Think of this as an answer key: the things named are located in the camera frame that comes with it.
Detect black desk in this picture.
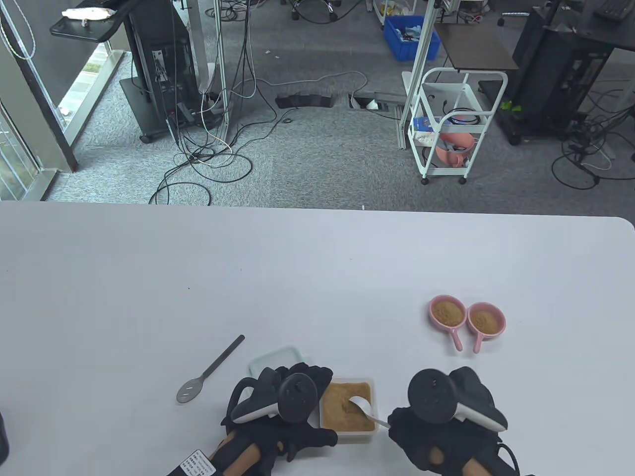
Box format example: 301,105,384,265
571,0,635,50

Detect brown top stand table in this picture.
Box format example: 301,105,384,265
435,22,519,71

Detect grey floor socket box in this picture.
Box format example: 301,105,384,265
348,91,405,112

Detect pink plastic basin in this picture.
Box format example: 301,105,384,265
435,131,475,167

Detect scooped brown sugar granules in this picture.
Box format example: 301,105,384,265
432,301,464,328
470,307,499,333

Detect black computer rack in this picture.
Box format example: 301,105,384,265
496,5,616,145

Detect white cloth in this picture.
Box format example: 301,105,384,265
62,7,118,23

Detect silver metal frame post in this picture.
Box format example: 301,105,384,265
397,0,440,149
214,0,230,144

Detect person's left hand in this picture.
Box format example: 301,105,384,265
208,363,339,476

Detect tangle of floor cables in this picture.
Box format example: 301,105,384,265
149,0,370,205
552,79,635,190

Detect person's left forearm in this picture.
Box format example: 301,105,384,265
218,431,261,476

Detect white rolling cart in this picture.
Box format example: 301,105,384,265
410,67,509,185

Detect black tray shelf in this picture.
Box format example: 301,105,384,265
50,7,129,42

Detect white plastic coffee spoon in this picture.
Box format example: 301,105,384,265
348,397,392,429

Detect black wrist band white label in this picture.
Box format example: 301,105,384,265
166,449,219,476

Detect black wheeled equipment stand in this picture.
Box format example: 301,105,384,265
119,0,229,144

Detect black white hand controller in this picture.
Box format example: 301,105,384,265
228,369,318,424
408,368,508,431

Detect black power strip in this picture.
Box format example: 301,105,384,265
275,93,335,109

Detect black keyboard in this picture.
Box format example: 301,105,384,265
593,0,635,21

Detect pink handled ceramic dish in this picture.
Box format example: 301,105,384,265
429,295,468,352
467,302,507,354

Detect clear plastic sugar container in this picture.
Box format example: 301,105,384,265
318,378,380,443

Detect blue plastic bin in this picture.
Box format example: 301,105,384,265
383,15,442,62

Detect grey disposable spoon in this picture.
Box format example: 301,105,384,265
177,335,246,404

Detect person's right hand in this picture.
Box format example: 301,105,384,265
387,367,519,476

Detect clear container lid green seal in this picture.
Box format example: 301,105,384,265
248,346,304,377

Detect office chair wheel base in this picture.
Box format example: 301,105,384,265
289,0,343,23

